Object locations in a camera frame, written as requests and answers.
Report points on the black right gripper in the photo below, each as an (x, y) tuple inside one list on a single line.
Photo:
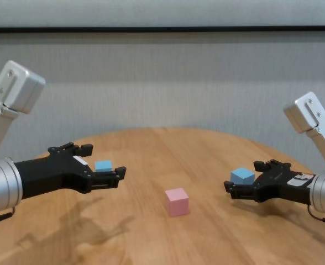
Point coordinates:
[(281, 185)]

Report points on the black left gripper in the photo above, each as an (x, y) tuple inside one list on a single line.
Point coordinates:
[(54, 174)]

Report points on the blue cube block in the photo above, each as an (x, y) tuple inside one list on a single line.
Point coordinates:
[(103, 165), (241, 175)]

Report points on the pink cube block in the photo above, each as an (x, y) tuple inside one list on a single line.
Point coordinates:
[(177, 204)]

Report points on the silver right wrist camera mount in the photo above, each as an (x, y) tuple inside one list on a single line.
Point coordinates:
[(309, 113)]

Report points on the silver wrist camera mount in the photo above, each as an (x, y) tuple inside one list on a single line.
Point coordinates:
[(309, 113), (18, 85)]

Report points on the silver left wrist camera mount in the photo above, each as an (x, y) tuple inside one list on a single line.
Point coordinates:
[(18, 85)]

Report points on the black wall rail strip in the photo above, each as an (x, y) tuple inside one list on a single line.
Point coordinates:
[(162, 29)]

